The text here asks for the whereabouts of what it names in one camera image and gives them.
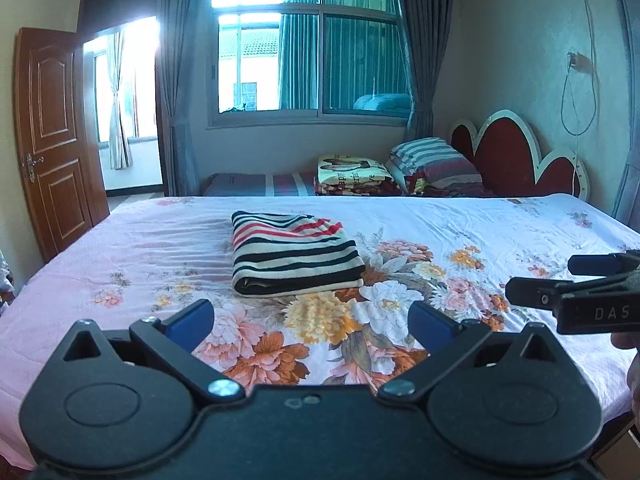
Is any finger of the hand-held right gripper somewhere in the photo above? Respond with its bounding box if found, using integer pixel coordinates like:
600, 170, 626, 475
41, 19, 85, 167
505, 275, 626, 318
568, 250, 640, 277

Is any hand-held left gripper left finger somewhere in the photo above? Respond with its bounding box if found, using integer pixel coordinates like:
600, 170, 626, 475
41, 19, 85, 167
62, 299, 246, 408

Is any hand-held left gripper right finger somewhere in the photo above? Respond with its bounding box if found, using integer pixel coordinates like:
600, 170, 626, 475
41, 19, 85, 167
377, 302, 561, 403

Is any striped knit sweater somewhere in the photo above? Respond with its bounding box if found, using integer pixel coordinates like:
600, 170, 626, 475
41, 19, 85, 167
231, 211, 366, 298

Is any person's right hand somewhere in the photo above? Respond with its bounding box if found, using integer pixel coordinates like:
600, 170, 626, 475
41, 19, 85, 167
612, 332, 640, 411

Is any floral bed sheet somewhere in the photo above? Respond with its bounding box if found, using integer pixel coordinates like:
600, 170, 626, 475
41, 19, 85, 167
0, 192, 640, 471

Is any colourful crumpled cloth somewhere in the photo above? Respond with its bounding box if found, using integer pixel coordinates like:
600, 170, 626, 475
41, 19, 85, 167
407, 170, 436, 196

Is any red scalloped headboard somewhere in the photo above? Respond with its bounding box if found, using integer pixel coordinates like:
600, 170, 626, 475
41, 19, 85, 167
448, 109, 591, 201

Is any striped mattress sheet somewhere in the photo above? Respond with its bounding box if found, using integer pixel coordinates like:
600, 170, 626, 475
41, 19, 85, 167
200, 172, 496, 198

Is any striped pillow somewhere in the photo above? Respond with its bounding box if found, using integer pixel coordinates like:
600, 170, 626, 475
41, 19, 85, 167
385, 137, 483, 191

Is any folded printed blanket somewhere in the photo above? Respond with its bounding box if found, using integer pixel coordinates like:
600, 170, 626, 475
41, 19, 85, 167
315, 154, 401, 197

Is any white sheer curtain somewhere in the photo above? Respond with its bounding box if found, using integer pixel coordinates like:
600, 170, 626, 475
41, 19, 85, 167
107, 30, 132, 171

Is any teal bedding bundle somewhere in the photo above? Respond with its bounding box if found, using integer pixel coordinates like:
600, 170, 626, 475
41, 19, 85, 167
353, 94, 411, 112

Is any brown wooden door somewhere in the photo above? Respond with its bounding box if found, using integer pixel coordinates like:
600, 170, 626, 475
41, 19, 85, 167
14, 27, 111, 263

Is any grey curtain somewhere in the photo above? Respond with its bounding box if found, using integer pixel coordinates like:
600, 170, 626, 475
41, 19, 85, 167
390, 0, 453, 143
157, 0, 201, 196

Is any large sliding window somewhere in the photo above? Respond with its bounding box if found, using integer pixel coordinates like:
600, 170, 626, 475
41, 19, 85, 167
207, 0, 413, 128

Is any wooden bed frame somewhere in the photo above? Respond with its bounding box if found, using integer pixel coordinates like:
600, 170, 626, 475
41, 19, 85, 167
592, 412, 640, 480

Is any thin wall cable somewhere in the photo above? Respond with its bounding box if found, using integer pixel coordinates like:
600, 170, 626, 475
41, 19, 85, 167
560, 0, 601, 136

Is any metal door handle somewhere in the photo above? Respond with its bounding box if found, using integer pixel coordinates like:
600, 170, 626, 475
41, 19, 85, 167
22, 154, 45, 183

